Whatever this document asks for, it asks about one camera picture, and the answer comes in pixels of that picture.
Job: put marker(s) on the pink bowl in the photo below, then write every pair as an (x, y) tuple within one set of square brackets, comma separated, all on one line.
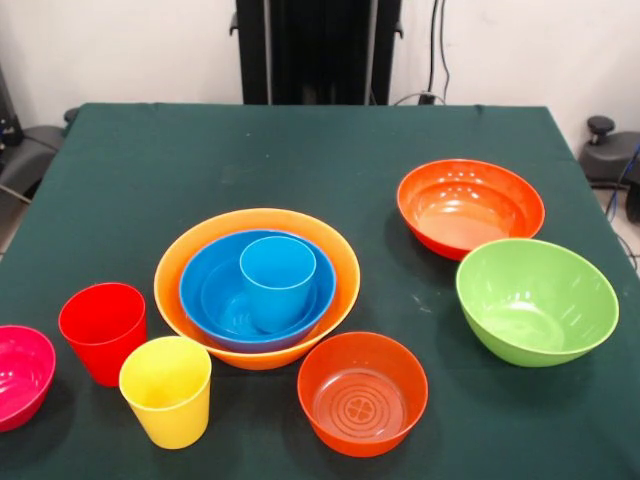
[(22, 375)]

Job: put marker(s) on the small blue bowl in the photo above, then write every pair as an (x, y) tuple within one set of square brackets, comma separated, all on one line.
[(225, 300)]

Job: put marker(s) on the black caster base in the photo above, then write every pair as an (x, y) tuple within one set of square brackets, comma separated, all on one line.
[(35, 145), (607, 155)]

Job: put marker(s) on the green bowl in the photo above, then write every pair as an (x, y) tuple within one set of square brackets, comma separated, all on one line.
[(535, 300)]

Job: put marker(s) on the yellow cup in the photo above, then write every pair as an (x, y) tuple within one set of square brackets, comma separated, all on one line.
[(167, 400)]

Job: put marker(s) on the large blue bowl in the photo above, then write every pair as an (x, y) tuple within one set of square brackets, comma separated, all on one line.
[(200, 280)]

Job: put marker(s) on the small red bowl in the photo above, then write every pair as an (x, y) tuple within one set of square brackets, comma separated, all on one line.
[(362, 365)]

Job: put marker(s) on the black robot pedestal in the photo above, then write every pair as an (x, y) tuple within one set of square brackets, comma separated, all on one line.
[(315, 50)]

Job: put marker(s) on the blue cup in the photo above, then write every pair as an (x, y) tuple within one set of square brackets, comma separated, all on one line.
[(277, 295)]

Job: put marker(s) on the red cup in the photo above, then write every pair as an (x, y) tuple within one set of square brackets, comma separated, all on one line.
[(102, 345)]

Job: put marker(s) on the wide red bowl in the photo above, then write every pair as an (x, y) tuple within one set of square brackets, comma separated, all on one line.
[(470, 225)]

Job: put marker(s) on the dark green tablecloth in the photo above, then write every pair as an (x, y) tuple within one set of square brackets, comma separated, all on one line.
[(450, 425)]

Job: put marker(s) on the large orange bowl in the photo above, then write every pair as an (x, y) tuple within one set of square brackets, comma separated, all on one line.
[(260, 357)]

